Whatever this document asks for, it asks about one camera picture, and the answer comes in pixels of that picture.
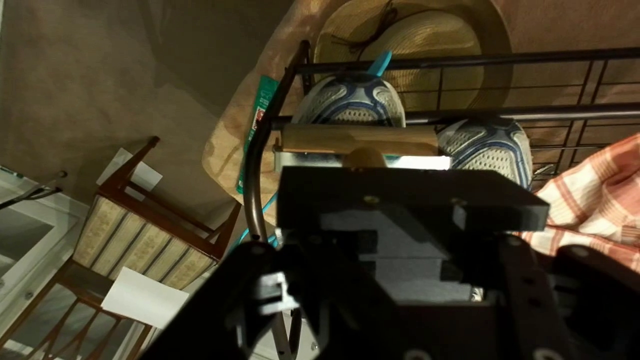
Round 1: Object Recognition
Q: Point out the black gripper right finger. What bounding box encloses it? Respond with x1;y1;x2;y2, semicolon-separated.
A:
498;236;640;360

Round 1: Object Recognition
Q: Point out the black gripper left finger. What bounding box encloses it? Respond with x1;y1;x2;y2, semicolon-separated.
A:
140;242;315;360

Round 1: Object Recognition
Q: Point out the wooden roller with black handle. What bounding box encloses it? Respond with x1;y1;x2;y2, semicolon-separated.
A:
277;124;548;304

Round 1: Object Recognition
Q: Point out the white blue sneaker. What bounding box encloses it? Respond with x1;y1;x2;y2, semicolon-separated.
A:
437;119;534;189
293;74;407;129

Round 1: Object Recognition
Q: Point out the orange striped white shirt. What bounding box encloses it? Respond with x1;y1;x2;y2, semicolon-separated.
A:
523;134;640;273

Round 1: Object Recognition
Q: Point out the dark wooden chair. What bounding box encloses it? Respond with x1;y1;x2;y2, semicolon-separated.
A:
0;152;238;360

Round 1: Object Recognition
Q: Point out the black metal shoe rack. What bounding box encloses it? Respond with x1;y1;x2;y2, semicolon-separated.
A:
242;40;640;232

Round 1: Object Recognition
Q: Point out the tan straw hat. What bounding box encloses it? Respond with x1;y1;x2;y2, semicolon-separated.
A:
315;0;512;112

